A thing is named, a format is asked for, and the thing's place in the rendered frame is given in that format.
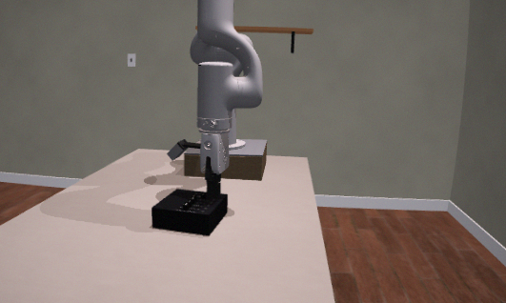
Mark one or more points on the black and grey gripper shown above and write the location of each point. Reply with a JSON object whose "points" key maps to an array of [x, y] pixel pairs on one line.
{"points": [[214, 153]]}

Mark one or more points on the black lighting desk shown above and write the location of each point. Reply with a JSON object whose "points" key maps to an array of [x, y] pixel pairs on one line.
{"points": [[199, 216]]}

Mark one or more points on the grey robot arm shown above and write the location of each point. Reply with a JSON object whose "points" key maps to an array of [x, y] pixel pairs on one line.
{"points": [[220, 90]]}

